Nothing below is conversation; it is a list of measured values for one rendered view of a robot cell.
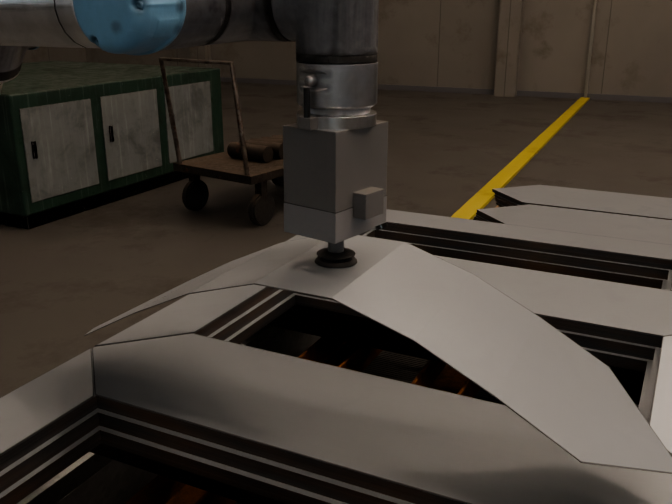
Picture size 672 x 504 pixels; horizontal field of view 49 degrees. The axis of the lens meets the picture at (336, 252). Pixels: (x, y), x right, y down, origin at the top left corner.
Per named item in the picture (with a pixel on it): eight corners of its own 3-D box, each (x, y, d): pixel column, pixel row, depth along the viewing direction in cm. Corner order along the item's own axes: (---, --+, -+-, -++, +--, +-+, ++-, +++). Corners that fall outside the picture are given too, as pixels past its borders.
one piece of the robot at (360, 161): (359, 93, 61) (356, 276, 66) (416, 84, 68) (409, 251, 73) (272, 85, 67) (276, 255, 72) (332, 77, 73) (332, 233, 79)
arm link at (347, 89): (393, 61, 68) (340, 66, 62) (392, 111, 70) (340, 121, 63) (330, 57, 72) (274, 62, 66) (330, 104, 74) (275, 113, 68)
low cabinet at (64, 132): (61, 149, 684) (50, 60, 658) (227, 168, 605) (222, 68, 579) (-162, 198, 512) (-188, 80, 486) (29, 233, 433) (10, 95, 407)
